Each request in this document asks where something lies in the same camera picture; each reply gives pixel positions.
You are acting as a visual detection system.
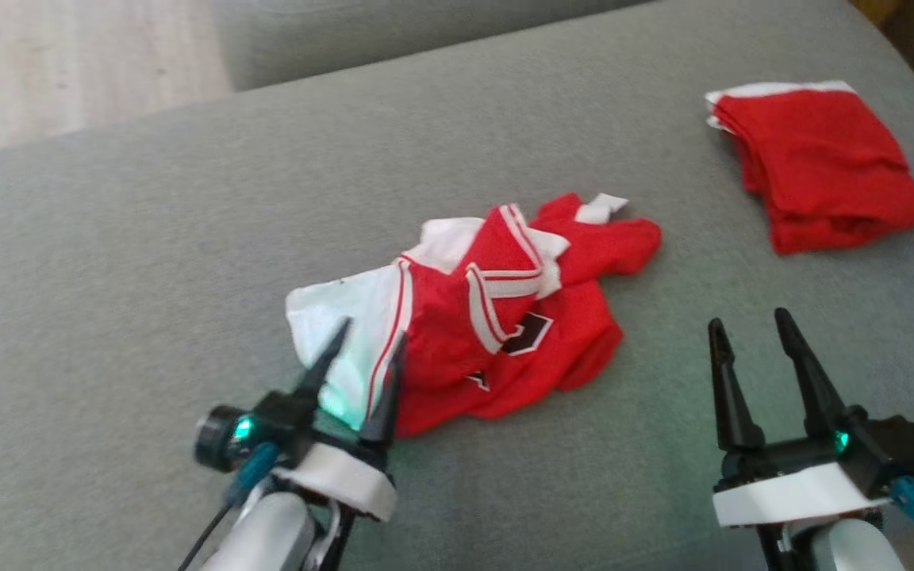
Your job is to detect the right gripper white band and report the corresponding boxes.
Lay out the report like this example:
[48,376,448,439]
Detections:
[709,308,896,530]

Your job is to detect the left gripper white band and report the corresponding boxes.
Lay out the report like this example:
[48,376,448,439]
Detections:
[253,317,408,523]

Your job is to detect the red and white t-shirt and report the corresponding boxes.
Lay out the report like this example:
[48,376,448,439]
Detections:
[286,192,662,439]

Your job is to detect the red shorts with white trim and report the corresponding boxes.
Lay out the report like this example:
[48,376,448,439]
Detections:
[705,80,914,256]

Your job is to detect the white printed garment tag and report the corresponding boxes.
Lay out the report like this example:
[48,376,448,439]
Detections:
[574,193,631,225]

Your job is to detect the yellow and grey sofa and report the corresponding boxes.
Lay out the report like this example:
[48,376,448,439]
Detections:
[0,0,914,571]

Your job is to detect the grey sofa seat cushion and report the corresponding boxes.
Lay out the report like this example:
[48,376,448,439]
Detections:
[209,0,656,93]

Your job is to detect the long yellow sofa backrest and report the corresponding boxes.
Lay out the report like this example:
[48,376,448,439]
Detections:
[850,0,914,144]

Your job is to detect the left blue-plug black cable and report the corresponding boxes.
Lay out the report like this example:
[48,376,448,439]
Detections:
[178,442,280,571]

